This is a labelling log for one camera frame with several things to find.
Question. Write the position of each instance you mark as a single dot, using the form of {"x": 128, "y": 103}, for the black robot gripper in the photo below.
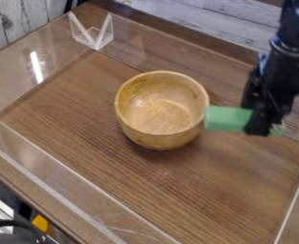
{"x": 271, "y": 89}

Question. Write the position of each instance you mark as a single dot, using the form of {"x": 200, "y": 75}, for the green rectangular block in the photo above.
{"x": 227, "y": 119}

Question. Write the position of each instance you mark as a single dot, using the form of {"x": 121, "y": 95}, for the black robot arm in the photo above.
{"x": 287, "y": 33}

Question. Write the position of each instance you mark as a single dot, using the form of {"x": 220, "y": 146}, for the brown wooden bowl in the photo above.
{"x": 159, "y": 106}

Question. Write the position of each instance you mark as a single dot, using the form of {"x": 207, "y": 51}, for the clear acrylic corner bracket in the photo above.
{"x": 93, "y": 37}

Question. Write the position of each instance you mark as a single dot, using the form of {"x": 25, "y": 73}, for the clear acrylic tray wall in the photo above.
{"x": 83, "y": 210}

